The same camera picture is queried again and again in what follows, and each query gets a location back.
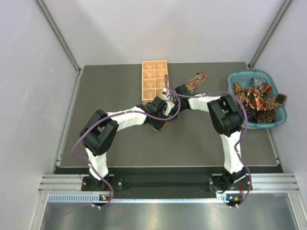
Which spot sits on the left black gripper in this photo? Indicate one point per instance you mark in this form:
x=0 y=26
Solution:
x=158 y=126

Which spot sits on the colourful banana print tie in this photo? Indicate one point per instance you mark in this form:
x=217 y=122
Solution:
x=195 y=81

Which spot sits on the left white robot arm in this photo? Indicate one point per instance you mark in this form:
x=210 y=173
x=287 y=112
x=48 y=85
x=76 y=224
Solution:
x=100 y=131

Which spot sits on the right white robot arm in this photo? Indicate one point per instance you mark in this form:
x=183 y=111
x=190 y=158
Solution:
x=227 y=121

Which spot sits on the wooden eight-compartment box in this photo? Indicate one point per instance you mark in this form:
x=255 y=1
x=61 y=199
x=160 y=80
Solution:
x=153 y=79

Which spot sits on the dark rolled tie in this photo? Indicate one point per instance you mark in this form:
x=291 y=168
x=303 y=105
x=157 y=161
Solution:
x=251 y=115

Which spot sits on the red floral tie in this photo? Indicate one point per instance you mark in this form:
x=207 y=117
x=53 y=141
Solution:
x=255 y=98

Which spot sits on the blue grey tie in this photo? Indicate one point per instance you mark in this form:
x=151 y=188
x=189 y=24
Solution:
x=256 y=82

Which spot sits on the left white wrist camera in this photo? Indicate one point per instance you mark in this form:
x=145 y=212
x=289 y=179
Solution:
x=169 y=106

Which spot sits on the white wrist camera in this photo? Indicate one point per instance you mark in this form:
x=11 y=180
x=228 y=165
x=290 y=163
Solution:
x=169 y=106
x=166 y=95

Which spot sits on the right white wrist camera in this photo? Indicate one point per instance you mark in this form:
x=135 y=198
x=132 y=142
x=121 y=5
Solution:
x=166 y=95

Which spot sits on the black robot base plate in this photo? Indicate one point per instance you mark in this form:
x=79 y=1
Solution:
x=163 y=182

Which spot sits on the grey slotted cable duct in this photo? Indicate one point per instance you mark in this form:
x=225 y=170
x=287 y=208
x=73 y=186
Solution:
x=100 y=198

